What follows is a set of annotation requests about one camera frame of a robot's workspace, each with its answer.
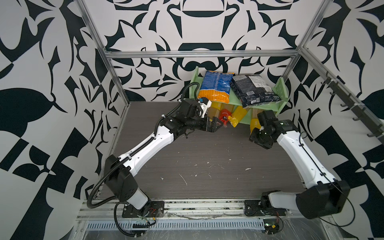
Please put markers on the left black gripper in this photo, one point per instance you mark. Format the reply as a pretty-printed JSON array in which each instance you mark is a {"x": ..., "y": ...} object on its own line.
[{"x": 212, "y": 128}]

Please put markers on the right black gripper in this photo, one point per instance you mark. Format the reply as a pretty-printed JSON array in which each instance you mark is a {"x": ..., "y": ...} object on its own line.
[{"x": 253, "y": 136}]

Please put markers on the yellow spaghetti pack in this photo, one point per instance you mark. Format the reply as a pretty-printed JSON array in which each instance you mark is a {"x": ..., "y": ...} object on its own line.
[
  {"x": 255, "y": 123},
  {"x": 214, "y": 110},
  {"x": 238, "y": 114}
]

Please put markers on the red spaghetti pack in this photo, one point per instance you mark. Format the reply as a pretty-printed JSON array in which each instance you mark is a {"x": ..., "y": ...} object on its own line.
[{"x": 224, "y": 116}]

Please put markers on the blue orange pasta bag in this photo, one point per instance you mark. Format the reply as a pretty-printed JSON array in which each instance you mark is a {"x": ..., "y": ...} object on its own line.
[{"x": 216, "y": 87}]

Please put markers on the black pasta bag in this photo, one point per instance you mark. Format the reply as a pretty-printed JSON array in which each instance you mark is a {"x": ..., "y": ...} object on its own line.
[{"x": 252, "y": 90}]

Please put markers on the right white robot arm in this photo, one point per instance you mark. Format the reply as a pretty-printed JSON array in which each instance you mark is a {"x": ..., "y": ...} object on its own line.
[{"x": 324, "y": 194}]

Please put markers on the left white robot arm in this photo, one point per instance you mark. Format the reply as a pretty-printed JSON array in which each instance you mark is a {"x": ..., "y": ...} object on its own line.
[{"x": 121, "y": 170}]

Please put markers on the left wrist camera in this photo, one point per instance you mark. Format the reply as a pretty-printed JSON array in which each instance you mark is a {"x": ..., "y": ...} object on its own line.
[{"x": 192, "y": 109}]

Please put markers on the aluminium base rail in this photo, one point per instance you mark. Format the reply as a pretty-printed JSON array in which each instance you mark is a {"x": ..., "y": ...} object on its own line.
[{"x": 191, "y": 214}]

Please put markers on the black wall hook rail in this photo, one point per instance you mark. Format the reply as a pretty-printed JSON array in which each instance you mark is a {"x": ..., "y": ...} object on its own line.
[{"x": 361, "y": 111}]

